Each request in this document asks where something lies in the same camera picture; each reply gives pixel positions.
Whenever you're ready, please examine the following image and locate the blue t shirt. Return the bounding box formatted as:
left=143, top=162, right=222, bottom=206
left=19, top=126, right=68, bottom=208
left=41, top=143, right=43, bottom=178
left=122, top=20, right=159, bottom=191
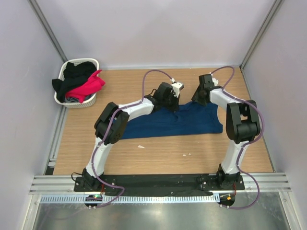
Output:
left=122, top=102, right=223, bottom=139

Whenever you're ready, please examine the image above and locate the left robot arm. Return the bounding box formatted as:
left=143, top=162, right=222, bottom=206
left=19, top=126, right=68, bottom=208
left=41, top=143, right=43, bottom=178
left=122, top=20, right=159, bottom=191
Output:
left=75, top=81, right=184, bottom=191

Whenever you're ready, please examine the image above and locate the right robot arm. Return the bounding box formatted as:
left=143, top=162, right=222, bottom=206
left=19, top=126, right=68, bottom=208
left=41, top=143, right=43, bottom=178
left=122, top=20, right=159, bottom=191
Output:
left=192, top=73, right=261, bottom=190

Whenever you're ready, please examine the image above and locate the pink t shirt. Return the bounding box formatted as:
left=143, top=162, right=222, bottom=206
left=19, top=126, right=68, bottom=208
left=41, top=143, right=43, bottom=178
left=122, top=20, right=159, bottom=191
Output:
left=65, top=69, right=105, bottom=97

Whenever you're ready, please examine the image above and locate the white laundry basket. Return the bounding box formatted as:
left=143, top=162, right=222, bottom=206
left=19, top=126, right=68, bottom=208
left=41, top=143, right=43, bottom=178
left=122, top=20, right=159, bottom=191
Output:
left=52, top=58, right=100, bottom=109

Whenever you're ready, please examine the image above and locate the black t shirt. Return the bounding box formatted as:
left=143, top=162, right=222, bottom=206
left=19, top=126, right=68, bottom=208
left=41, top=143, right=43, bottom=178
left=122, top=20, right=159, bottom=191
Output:
left=52, top=61, right=97, bottom=103

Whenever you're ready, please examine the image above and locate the grey t shirt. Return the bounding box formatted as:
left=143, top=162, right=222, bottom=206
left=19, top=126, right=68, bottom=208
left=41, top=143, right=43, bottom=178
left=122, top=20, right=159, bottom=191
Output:
left=64, top=95, right=92, bottom=103

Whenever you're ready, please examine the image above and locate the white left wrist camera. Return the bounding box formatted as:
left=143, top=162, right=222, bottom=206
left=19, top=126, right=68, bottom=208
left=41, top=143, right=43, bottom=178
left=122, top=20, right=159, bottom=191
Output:
left=171, top=81, right=184, bottom=98

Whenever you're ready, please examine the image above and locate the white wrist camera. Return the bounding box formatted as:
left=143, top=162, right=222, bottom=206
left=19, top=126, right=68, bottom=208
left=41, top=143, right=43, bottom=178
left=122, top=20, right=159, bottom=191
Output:
left=212, top=78, right=219, bottom=86
left=171, top=81, right=184, bottom=98

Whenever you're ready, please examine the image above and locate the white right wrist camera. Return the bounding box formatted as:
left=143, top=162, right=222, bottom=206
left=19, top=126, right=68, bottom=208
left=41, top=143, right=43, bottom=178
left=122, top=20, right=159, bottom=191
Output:
left=212, top=78, right=219, bottom=86

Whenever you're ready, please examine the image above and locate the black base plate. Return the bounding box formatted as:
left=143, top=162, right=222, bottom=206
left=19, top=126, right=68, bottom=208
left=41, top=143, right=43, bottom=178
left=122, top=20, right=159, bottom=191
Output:
left=73, top=174, right=246, bottom=197

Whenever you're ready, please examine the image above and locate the aluminium frame rail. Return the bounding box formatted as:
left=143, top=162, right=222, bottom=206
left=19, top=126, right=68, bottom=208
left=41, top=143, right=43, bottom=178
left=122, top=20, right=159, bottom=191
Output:
left=30, top=172, right=291, bottom=196

